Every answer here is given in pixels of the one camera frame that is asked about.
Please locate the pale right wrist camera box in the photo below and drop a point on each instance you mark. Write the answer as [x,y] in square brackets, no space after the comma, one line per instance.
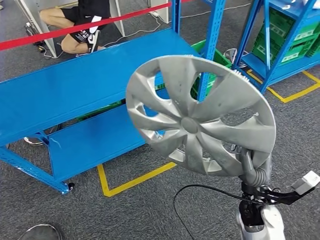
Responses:
[306,182]

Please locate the red barrier belt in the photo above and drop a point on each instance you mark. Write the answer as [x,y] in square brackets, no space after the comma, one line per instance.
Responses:
[75,28]

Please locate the white desk panel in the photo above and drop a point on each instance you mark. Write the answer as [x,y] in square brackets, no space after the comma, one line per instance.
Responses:
[160,6]

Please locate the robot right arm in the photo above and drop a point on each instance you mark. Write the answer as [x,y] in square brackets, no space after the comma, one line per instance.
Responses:
[272,225]

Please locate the blue metal shelf rack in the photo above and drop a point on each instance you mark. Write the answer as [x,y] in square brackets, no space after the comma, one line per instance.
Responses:
[253,64]
[87,76]

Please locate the black power adapter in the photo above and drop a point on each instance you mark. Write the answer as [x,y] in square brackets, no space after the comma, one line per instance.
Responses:
[29,29]

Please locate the silver grey wheel hubcap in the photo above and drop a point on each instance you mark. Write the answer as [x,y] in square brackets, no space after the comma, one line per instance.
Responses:
[189,126]

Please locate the green plastic crate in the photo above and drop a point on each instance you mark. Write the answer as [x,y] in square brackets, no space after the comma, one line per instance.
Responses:
[100,111]
[223,61]
[295,54]
[280,23]
[307,33]
[258,49]

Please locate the person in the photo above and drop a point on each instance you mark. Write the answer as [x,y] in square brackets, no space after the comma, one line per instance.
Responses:
[84,10]

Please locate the yellow floor tape square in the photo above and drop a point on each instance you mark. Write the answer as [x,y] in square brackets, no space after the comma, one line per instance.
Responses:
[140,180]
[300,94]

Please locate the black rack caster wheel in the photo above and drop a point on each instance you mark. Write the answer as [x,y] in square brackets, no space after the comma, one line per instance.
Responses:
[71,186]

